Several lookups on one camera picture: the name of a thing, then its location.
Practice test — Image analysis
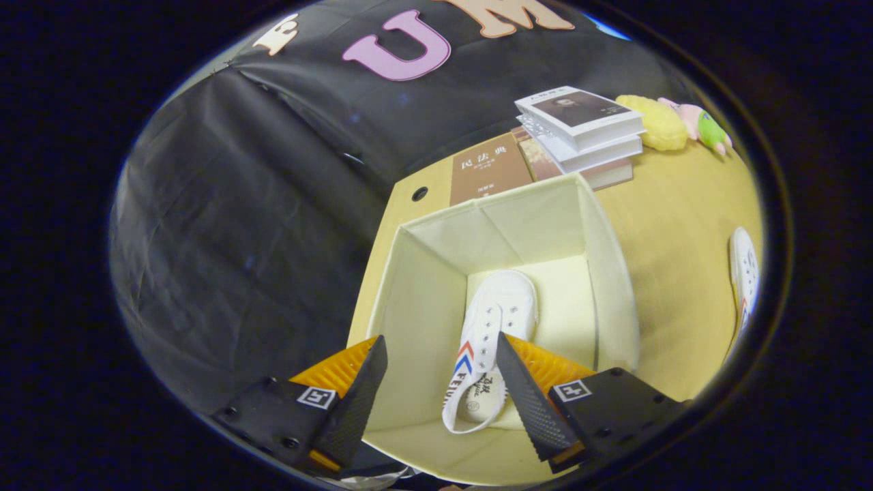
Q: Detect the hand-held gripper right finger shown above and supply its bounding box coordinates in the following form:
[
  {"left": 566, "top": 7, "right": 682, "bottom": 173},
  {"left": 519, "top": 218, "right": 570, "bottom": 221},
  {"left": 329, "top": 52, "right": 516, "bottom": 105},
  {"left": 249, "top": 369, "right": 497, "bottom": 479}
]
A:
[{"left": 496, "top": 332, "right": 691, "bottom": 475}]

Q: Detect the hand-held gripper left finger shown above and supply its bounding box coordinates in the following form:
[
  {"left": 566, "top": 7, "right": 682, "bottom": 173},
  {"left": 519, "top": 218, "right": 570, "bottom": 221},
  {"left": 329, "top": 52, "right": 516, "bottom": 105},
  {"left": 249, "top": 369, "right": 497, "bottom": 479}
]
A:
[{"left": 211, "top": 336, "right": 389, "bottom": 475}]

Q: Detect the white shoe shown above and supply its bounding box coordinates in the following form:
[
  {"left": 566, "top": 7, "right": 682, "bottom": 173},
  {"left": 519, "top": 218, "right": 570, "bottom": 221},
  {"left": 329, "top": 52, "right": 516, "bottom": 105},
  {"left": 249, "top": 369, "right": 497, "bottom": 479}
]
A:
[
  {"left": 725, "top": 226, "right": 760, "bottom": 357},
  {"left": 441, "top": 269, "right": 539, "bottom": 435}
]

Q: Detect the fabric storage box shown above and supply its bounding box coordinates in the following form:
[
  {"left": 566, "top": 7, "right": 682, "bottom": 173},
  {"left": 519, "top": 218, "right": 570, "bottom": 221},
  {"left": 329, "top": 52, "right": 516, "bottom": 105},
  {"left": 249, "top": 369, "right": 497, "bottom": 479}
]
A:
[{"left": 346, "top": 172, "right": 642, "bottom": 488}]

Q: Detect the black backdrop cloth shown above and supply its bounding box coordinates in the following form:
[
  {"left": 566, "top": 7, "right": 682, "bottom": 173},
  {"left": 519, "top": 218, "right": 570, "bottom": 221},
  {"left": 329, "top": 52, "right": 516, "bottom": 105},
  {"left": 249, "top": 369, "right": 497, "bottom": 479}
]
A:
[{"left": 109, "top": 0, "right": 683, "bottom": 418}]

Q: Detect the thin brown book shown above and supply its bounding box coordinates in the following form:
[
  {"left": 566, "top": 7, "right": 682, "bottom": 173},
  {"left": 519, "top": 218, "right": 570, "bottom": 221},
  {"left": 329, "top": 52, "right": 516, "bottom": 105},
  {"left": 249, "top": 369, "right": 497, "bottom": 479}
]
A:
[{"left": 449, "top": 132, "right": 535, "bottom": 207}]

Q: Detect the thick brown book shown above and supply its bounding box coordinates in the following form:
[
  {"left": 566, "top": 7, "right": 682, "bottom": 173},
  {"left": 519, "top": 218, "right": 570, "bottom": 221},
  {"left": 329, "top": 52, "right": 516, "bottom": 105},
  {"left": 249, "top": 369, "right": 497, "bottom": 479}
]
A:
[{"left": 510, "top": 126, "right": 635, "bottom": 192}]

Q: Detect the plain white book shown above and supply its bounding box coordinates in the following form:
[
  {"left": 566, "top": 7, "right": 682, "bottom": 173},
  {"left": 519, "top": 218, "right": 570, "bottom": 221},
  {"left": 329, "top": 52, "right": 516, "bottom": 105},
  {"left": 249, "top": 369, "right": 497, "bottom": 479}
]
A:
[{"left": 517, "top": 115, "right": 644, "bottom": 175}]

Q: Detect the white book with portrait cover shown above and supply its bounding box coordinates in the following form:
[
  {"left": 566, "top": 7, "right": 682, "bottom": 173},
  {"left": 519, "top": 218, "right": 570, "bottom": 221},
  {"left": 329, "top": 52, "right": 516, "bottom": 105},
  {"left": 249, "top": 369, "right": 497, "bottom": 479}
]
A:
[{"left": 514, "top": 85, "right": 646, "bottom": 153}]

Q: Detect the yellow round plush cushion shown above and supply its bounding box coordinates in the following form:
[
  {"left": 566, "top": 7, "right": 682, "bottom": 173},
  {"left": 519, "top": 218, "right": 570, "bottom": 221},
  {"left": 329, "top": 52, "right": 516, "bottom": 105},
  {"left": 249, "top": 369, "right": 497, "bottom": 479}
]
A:
[{"left": 615, "top": 95, "right": 689, "bottom": 152}]

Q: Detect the pink and green plush toy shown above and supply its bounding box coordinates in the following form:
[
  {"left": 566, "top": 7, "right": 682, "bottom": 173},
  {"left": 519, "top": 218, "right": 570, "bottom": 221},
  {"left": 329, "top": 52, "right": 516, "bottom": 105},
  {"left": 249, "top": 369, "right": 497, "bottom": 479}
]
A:
[{"left": 657, "top": 98, "right": 735, "bottom": 157}]

